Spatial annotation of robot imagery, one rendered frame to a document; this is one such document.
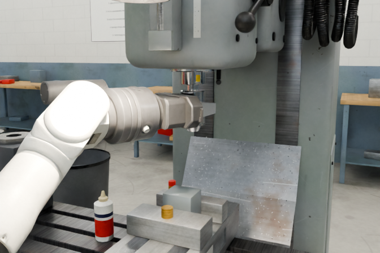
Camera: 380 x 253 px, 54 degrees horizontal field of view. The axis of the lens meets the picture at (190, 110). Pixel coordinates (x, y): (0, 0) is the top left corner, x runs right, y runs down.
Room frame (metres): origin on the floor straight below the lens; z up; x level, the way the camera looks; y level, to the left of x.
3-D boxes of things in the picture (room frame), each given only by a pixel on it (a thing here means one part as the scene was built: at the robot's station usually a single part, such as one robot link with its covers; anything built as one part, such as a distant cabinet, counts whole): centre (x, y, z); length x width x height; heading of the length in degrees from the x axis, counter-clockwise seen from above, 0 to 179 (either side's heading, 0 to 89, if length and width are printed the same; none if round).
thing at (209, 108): (0.66, -0.03, 1.24); 0.06 x 0.02 x 0.03; 132
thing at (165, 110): (0.63, 0.06, 1.23); 0.13 x 0.12 x 0.10; 42
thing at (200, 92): (0.69, -0.01, 1.26); 0.05 x 0.05 x 0.01
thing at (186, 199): (0.70, 0.02, 1.04); 0.06 x 0.05 x 0.06; 66
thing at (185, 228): (0.64, 0.04, 1.02); 0.15 x 0.06 x 0.04; 66
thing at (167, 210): (0.64, 0.04, 1.05); 0.02 x 0.02 x 0.02
